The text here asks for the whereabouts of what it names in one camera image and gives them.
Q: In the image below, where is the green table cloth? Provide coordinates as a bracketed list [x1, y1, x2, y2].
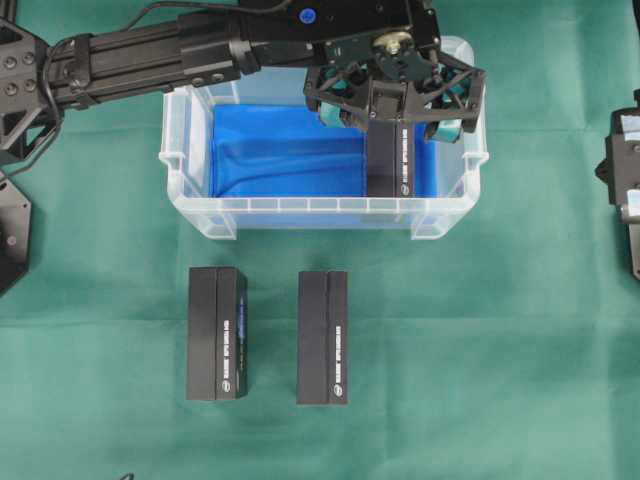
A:
[1, 1, 639, 479]

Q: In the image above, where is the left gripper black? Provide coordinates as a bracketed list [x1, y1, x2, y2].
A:
[303, 1, 486, 143]

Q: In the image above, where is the black box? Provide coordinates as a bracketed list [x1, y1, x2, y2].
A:
[186, 266, 248, 401]
[366, 121, 437, 198]
[297, 271, 348, 406]

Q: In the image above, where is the blue liner in case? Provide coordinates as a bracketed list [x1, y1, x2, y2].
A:
[210, 102, 442, 199]

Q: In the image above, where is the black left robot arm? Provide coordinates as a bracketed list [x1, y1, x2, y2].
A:
[34, 1, 485, 137]

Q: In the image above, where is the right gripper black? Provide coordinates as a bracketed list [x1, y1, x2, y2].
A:
[595, 89, 639, 280]

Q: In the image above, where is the clear plastic storage case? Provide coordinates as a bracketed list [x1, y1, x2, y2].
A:
[159, 68, 489, 240]

